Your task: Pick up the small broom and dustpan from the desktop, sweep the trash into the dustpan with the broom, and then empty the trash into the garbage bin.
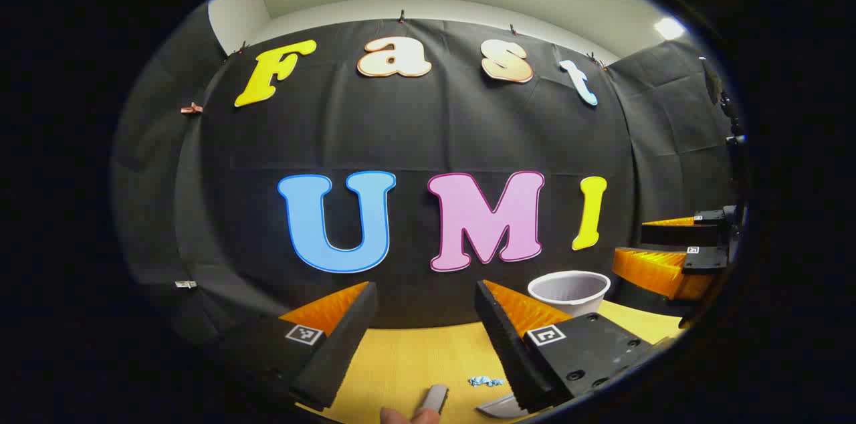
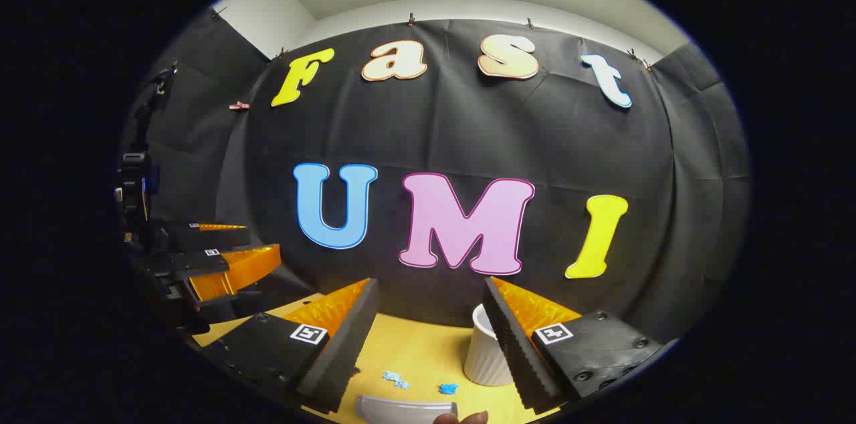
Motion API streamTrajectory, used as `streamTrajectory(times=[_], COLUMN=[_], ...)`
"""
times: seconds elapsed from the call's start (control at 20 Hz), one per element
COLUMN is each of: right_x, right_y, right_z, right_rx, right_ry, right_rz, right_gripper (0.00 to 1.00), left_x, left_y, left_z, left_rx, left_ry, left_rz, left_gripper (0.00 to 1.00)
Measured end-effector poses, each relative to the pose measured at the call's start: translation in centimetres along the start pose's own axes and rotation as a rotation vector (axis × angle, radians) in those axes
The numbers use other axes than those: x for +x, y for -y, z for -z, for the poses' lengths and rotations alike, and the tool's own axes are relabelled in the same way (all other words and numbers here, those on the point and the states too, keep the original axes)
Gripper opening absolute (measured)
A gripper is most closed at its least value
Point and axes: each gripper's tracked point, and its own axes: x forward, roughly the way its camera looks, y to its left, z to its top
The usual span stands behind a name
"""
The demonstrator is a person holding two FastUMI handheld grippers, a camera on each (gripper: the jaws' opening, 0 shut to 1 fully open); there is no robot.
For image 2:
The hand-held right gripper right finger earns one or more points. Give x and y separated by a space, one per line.
515 350

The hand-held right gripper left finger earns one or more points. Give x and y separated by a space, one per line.
348 344

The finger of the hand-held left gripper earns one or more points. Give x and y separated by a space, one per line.
200 238
187 265

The white ribbed garbage bin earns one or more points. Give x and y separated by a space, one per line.
485 360

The light blue paper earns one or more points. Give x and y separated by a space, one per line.
394 380

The grey dustpan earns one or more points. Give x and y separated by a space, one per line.
401 408

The wooden desktop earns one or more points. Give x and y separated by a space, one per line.
414 350

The pink clip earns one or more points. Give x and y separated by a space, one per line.
239 105

